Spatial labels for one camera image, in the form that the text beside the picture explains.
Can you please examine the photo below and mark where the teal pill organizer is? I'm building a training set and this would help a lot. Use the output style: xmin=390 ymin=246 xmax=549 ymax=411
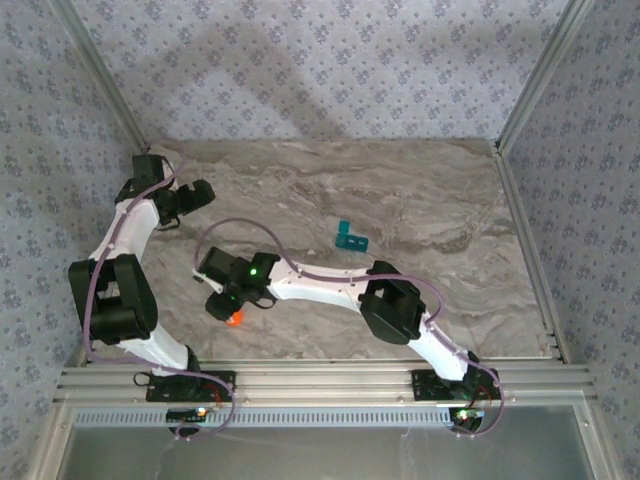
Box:
xmin=333 ymin=219 xmax=370 ymax=252

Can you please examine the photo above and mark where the small circuit board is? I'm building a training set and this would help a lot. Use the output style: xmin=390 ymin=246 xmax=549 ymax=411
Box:
xmin=166 ymin=407 xmax=209 ymax=422
xmin=449 ymin=407 xmax=486 ymax=424

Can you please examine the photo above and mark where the grey metal sheet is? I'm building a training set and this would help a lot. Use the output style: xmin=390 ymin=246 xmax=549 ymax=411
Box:
xmin=64 ymin=405 xmax=601 ymax=480

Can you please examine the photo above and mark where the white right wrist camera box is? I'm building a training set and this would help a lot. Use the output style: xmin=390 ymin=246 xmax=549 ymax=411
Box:
xmin=191 ymin=267 xmax=224 ymax=294

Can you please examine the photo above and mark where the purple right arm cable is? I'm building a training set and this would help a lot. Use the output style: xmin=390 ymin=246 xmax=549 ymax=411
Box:
xmin=193 ymin=218 xmax=505 ymax=440

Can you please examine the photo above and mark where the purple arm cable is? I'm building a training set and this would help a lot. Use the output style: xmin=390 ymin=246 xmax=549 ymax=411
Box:
xmin=82 ymin=141 xmax=239 ymax=444
xmin=193 ymin=218 xmax=505 ymax=440

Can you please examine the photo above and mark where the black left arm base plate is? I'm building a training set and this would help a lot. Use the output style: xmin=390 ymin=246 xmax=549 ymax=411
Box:
xmin=144 ymin=369 xmax=237 ymax=404

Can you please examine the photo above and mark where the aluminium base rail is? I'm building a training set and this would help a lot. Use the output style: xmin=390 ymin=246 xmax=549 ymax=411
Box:
xmin=53 ymin=359 xmax=599 ymax=404

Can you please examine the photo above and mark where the aluminium frame post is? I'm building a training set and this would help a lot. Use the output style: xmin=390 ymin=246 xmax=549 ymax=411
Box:
xmin=49 ymin=0 xmax=151 ymax=154
xmin=494 ymin=0 xmax=596 ymax=151

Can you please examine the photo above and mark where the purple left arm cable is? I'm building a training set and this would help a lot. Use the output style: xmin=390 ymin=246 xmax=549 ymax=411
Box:
xmin=82 ymin=141 xmax=239 ymax=444

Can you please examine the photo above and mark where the grey slotted cable duct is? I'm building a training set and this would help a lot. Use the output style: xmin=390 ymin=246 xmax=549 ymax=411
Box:
xmin=73 ymin=407 xmax=454 ymax=429

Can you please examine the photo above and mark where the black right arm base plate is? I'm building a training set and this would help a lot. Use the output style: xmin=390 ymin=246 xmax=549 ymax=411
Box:
xmin=410 ymin=368 xmax=503 ymax=401

